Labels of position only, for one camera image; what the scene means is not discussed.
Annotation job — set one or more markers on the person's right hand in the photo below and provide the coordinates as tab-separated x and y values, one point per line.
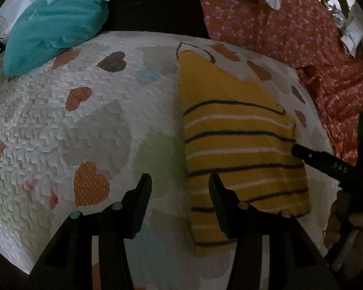
334	220

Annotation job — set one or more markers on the teal plush pillow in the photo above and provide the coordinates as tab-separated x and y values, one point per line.
54	24

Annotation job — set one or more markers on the heart print quilted blanket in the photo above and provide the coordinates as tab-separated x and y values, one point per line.
78	120

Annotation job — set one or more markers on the white crumpled cloth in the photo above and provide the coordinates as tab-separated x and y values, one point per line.
354	28

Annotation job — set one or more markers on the yellow striped sweater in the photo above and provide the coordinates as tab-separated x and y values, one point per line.
242	145

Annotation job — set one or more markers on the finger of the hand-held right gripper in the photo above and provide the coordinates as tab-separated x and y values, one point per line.
317	160

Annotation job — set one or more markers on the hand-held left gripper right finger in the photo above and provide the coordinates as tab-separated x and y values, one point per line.
219	201

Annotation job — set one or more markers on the black bedding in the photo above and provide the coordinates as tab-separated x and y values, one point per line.
157	6

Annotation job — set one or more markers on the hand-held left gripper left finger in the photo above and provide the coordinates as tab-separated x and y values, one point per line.
140	201

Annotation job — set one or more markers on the red floral blanket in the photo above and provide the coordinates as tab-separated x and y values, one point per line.
290	36

